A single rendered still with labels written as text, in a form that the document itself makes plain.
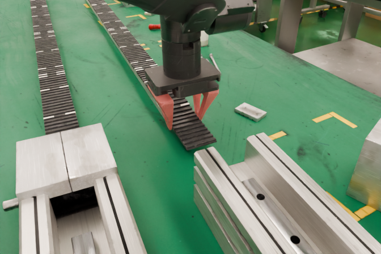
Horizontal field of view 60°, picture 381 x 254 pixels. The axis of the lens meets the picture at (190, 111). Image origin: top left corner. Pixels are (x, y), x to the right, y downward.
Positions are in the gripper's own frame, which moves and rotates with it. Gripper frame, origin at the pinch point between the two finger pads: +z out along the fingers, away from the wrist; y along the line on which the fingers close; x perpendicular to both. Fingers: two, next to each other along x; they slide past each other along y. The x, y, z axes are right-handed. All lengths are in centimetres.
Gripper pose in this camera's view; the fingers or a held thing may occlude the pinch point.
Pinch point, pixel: (183, 120)
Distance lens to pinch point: 55.7
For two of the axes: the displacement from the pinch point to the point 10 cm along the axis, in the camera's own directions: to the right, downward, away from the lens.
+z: 0.2, 8.3, 5.5
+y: 9.2, -2.3, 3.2
